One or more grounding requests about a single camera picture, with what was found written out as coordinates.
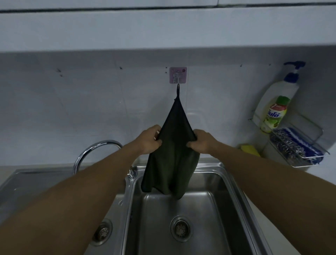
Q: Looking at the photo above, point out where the steel wool scrubber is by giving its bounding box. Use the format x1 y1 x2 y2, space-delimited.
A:
270 129 306 161

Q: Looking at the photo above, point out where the metal drain strainer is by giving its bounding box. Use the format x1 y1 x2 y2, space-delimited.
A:
170 215 192 243
90 218 113 247

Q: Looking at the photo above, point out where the chrome gooseneck faucet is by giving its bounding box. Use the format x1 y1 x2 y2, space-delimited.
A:
72 139 138 180

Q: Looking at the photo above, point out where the green-capped dish soap bottle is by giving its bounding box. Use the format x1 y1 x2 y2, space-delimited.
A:
260 95 291 135

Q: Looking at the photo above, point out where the stainless steel double sink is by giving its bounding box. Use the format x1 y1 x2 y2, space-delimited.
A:
0 161 275 255

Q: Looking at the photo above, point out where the person's left hand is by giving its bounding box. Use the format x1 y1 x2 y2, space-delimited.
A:
132 124 163 156

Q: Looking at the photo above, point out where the white pump bottle blue pump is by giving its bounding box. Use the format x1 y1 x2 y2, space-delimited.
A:
253 61 306 128

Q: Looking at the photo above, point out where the person's right forearm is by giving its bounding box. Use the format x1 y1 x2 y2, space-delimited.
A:
211 143 336 255

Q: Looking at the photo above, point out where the person's left forearm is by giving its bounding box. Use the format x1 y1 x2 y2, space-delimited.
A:
0 142 145 255

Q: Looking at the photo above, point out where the blue white scrub brush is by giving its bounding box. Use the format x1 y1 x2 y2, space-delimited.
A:
278 127 325 165

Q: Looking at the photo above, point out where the purple adhesive wall hook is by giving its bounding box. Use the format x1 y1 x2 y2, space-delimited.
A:
169 66 188 85

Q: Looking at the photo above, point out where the two-tier metal wire rack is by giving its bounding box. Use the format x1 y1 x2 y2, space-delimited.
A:
248 109 331 168

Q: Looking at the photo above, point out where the person's right hand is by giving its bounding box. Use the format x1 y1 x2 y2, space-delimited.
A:
186 129 222 156

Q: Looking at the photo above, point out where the white wall cabinet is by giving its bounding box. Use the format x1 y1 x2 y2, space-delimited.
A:
0 0 336 53

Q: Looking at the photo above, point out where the yellow sponge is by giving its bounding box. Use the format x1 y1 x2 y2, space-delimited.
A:
239 144 262 158

